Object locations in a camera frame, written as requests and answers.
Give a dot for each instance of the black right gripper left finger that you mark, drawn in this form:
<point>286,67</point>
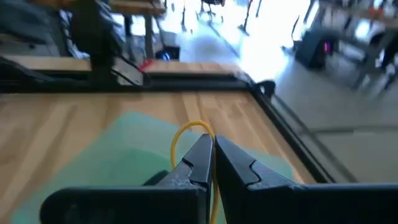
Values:
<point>124,205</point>

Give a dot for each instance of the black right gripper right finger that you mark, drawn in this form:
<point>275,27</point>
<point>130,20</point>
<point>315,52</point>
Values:
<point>280,205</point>

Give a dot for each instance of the wide black rubber band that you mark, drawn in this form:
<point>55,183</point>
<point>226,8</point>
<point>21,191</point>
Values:
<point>157,179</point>

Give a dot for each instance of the yellow rubber band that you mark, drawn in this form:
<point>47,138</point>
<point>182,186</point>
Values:
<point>172,149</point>

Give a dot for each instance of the translucent green plastic bin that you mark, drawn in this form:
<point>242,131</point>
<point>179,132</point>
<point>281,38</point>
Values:
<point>109,161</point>

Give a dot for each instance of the red tag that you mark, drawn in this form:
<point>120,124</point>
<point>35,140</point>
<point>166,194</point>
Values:
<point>145,65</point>

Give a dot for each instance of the black box with pink light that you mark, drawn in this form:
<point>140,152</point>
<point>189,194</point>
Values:
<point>314,49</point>

